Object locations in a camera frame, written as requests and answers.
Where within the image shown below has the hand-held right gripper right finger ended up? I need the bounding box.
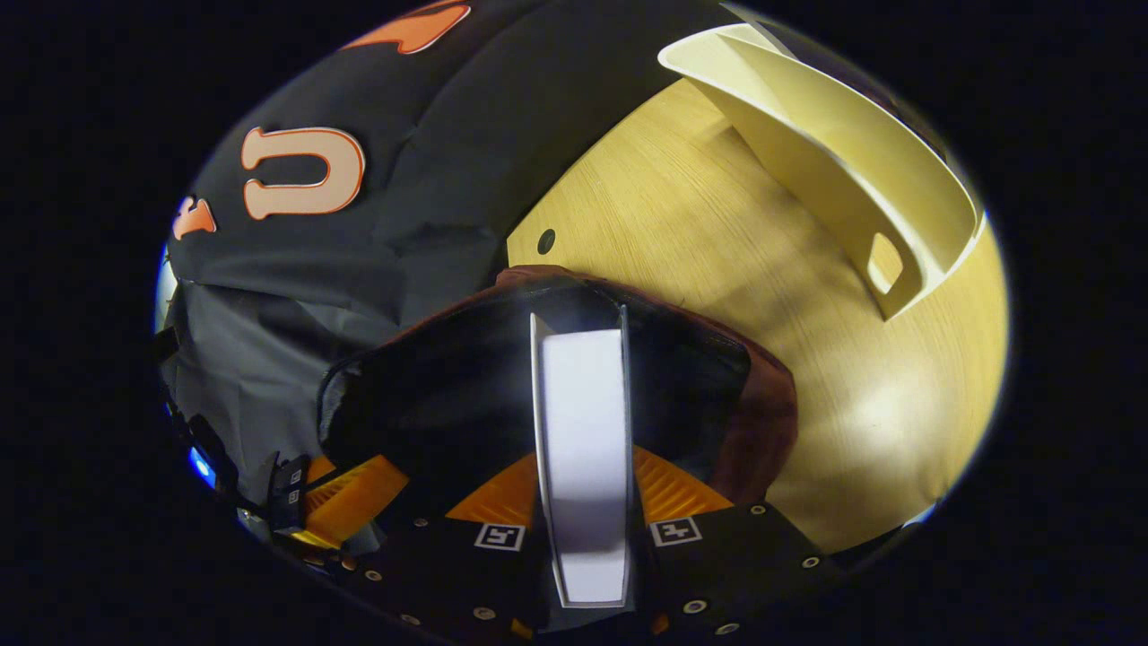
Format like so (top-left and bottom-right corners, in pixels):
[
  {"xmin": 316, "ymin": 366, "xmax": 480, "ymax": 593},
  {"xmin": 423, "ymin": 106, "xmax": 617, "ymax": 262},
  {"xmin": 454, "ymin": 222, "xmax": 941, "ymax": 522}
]
[{"xmin": 632, "ymin": 446, "xmax": 844, "ymax": 636}]

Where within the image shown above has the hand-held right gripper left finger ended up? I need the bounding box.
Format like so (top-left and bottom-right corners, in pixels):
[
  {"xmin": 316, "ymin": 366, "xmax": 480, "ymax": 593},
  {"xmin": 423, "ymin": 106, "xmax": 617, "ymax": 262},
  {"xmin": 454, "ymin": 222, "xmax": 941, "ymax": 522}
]
[{"xmin": 345, "ymin": 453, "xmax": 561, "ymax": 640}]

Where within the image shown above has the dark red schoolbag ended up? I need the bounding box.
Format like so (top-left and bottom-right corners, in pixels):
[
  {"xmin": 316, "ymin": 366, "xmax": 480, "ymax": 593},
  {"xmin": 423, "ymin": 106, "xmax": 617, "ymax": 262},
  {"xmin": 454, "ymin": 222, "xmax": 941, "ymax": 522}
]
[{"xmin": 318, "ymin": 265, "xmax": 799, "ymax": 530}]

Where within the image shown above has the white cover book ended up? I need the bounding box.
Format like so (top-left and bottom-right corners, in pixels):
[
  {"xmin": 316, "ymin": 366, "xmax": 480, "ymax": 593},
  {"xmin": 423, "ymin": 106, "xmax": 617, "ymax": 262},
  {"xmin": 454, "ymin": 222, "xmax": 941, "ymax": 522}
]
[{"xmin": 529, "ymin": 305, "xmax": 631, "ymax": 611}]

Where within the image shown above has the white bookshelf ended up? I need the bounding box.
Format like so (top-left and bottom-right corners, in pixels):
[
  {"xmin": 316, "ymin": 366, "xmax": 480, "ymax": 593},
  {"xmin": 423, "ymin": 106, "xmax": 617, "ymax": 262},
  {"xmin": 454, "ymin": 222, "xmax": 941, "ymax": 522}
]
[{"xmin": 657, "ymin": 22, "xmax": 986, "ymax": 321}]

